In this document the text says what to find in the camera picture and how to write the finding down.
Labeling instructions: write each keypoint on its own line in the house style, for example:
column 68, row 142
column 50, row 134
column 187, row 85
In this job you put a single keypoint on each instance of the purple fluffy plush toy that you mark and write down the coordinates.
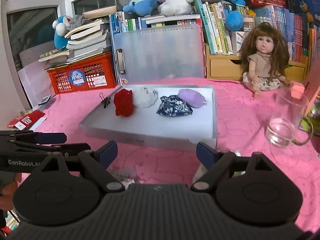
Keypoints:
column 192, row 98

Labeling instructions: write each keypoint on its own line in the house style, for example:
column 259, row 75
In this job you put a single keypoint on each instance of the stack of books on crate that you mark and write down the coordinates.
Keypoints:
column 89, row 35

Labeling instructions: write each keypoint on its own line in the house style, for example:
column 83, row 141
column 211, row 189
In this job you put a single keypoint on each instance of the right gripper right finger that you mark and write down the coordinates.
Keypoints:
column 217, row 165

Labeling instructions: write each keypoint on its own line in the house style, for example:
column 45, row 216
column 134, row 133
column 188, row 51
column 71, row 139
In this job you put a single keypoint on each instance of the pink triangular stand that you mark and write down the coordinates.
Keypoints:
column 305, row 94

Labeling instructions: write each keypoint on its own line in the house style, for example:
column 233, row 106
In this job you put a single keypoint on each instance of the blue plush ball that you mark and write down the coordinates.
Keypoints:
column 234, row 21

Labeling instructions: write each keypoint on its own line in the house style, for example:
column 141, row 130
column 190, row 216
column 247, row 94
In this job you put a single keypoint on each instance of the red plastic crate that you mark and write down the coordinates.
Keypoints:
column 89, row 74

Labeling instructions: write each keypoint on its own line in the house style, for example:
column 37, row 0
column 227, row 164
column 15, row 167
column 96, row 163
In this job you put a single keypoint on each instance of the white fluffy plush toy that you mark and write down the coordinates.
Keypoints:
column 145, row 97

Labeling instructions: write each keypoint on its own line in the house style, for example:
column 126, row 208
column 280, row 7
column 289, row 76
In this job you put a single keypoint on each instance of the row of upright books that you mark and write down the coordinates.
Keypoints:
column 208, row 14

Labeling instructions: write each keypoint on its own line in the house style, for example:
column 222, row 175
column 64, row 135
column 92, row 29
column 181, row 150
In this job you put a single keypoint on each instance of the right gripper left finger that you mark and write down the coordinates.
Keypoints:
column 94, row 166

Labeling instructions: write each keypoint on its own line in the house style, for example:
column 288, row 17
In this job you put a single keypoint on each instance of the blue floral brocade pouch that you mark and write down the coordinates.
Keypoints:
column 172, row 106

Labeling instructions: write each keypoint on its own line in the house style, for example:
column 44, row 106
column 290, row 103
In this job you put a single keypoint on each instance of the red card packet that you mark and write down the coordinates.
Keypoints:
column 26, row 120

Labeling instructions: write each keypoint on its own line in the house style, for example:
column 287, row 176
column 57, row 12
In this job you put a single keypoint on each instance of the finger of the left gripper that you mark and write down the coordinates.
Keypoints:
column 41, row 138

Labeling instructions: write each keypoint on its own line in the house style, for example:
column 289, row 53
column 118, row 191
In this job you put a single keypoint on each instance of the blue white doraemon plush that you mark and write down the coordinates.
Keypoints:
column 61, row 27

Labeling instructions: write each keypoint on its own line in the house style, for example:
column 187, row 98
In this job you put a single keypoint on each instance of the wooden drawer organizer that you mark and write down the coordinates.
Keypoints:
column 228, row 67

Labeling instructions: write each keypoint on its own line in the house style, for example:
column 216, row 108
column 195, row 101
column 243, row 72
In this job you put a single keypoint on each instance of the green floral fabric cap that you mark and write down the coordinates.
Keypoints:
column 237, row 168

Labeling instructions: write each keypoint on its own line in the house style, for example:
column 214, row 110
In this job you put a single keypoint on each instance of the translucent clipboard folder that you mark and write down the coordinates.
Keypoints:
column 153, row 54

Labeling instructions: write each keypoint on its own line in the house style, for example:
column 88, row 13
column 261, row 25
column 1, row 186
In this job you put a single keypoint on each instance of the brown haired baby doll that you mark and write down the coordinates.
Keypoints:
column 264, row 56

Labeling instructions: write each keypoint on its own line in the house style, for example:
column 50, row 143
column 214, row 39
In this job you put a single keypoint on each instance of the black binder clip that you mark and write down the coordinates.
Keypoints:
column 105, row 100

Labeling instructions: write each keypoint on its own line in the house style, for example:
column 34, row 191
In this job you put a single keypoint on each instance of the person left hand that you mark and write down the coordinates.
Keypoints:
column 6, row 202

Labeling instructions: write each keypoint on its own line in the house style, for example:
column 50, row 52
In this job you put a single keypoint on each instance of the blue stitch plush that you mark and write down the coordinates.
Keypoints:
column 141, row 8

